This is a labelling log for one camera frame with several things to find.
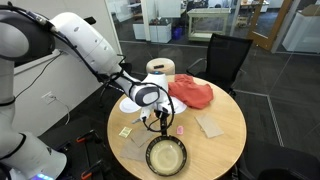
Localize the red orange cloth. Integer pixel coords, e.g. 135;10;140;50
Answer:
168;74;214;109

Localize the green metal cart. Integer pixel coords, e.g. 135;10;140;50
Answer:
187;8;231;42

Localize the black office chair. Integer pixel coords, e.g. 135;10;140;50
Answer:
186;33;253;98

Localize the brown paper napkin lower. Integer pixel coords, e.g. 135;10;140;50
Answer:
131;129;153;147

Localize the orange black clamp lower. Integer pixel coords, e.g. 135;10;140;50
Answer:
81;159;110;180

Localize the white wall outlet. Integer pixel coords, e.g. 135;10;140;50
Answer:
42;92;56;105

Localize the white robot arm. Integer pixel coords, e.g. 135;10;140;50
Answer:
0;3;174;180

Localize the brown paper napkin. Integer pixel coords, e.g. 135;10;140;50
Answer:
131;129;153;147
120;140;147;162

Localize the black rimmed cream bowl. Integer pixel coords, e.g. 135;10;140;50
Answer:
145;136;187;177

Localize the brown paper napkin upper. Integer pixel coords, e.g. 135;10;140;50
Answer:
120;140;147;162

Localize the orange black clamp upper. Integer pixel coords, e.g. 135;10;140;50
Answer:
76;129;102;144

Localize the white cabinet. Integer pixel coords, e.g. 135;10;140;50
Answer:
133;24;171;43

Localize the green white sachet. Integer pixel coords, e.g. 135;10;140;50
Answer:
119;127;132;138

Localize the white plate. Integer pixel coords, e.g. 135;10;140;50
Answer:
119;97;141;113

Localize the pink sweetener packet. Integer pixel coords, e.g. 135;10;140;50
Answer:
176;126;184;135

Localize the orange black clamp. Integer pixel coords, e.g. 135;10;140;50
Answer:
81;159;110;180
76;129;102;144

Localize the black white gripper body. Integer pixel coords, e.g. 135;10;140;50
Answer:
140;100;174;121

